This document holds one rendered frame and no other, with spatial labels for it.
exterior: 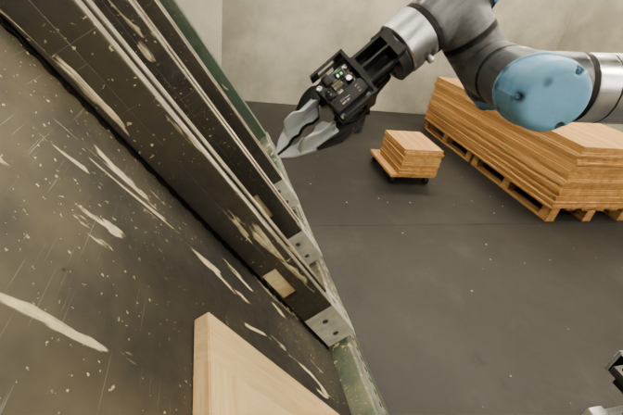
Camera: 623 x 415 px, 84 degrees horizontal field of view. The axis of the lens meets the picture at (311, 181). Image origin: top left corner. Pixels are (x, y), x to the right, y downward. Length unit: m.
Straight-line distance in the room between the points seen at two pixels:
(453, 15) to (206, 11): 3.48
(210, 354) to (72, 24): 0.38
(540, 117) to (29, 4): 0.54
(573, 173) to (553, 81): 3.44
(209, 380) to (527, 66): 0.42
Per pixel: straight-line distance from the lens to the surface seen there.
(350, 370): 0.86
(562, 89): 0.42
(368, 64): 0.46
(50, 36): 0.50
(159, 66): 0.75
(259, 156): 1.14
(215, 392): 0.37
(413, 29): 0.49
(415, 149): 3.52
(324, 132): 0.48
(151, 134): 0.51
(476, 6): 0.53
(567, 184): 3.88
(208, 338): 0.39
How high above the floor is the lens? 1.60
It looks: 29 degrees down
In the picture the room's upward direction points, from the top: 9 degrees clockwise
